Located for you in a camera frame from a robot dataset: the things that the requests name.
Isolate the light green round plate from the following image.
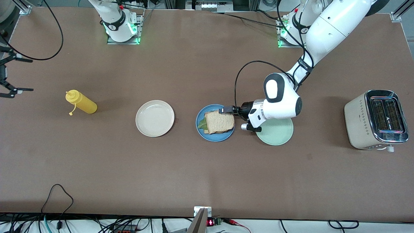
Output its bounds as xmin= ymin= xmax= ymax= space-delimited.
xmin=255 ymin=117 xmax=294 ymax=146

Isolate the toasted bread slice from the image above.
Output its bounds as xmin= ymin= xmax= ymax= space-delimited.
xmin=204 ymin=110 xmax=235 ymax=135

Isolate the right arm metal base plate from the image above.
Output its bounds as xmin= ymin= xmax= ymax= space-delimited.
xmin=107 ymin=15 xmax=145 ymax=45

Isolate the white table edge bracket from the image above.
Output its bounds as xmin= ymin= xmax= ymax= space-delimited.
xmin=194 ymin=206 xmax=212 ymax=217

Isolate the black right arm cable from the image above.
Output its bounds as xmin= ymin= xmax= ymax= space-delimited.
xmin=0 ymin=0 xmax=64 ymax=61

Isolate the yellow mustard squeeze bottle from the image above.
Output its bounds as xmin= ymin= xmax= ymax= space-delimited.
xmin=65 ymin=90 xmax=98 ymax=116

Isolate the blue round plate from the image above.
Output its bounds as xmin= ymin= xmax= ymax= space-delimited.
xmin=195 ymin=104 xmax=236 ymax=142

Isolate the black coiled floor cable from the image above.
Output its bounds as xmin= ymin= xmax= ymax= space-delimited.
xmin=328 ymin=220 xmax=360 ymax=230

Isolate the beige round plate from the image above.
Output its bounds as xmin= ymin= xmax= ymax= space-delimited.
xmin=135 ymin=100 xmax=175 ymax=138

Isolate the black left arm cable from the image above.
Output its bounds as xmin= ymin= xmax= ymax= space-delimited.
xmin=233 ymin=0 xmax=315 ymax=111

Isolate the thin black looped cable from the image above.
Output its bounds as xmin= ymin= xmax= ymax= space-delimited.
xmin=40 ymin=183 xmax=74 ymax=221

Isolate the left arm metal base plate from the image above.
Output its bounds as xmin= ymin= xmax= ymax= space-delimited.
xmin=277 ymin=18 xmax=308 ymax=49

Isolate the black cable to arm base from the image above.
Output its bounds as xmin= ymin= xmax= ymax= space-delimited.
xmin=212 ymin=12 xmax=286 ymax=28

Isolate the aluminium frame profile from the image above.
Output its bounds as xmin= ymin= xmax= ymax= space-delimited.
xmin=390 ymin=0 xmax=414 ymax=23
xmin=13 ymin=0 xmax=32 ymax=15

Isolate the grey metal camera bar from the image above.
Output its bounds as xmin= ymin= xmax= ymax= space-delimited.
xmin=187 ymin=208 xmax=208 ymax=233

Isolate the red clip lead wire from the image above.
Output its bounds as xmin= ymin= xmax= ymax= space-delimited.
xmin=223 ymin=218 xmax=251 ymax=233

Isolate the grey device with white lights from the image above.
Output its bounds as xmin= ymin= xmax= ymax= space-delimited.
xmin=185 ymin=0 xmax=234 ymax=12

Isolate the beige chrome two-slot toaster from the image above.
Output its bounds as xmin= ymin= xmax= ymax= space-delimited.
xmin=344 ymin=90 xmax=410 ymax=152

